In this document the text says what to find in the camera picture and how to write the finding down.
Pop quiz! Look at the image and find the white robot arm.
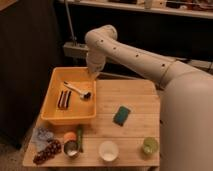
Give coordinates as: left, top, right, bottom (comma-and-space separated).
85, 25, 213, 171

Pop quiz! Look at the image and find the purple grape bunch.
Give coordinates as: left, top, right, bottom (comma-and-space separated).
33, 140, 62, 165

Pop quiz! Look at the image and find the green vegetable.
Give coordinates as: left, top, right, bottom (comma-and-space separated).
77, 125, 83, 152

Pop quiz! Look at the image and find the green cup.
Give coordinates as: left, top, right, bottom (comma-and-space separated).
142, 137, 158, 155

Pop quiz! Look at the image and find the wooden table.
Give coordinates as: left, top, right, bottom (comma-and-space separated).
22, 78, 164, 168

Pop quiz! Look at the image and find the dark brown striped object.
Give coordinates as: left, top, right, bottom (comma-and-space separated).
57, 91, 71, 110

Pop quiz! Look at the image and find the metal cup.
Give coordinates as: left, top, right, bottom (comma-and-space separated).
63, 140, 78, 158

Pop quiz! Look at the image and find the yellow plastic bin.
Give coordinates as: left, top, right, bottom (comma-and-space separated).
40, 67, 96, 125

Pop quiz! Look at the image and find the metal pole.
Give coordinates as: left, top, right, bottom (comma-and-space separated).
64, 0, 77, 45

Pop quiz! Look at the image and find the white bowl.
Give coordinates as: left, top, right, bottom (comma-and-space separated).
98, 141, 119, 162

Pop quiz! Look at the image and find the grey blue cloth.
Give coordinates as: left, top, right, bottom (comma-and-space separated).
31, 127, 54, 152

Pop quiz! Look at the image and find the green sponge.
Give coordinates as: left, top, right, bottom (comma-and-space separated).
113, 106, 131, 126

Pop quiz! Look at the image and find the grey metal shelf beam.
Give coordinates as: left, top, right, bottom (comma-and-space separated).
63, 40, 210, 84

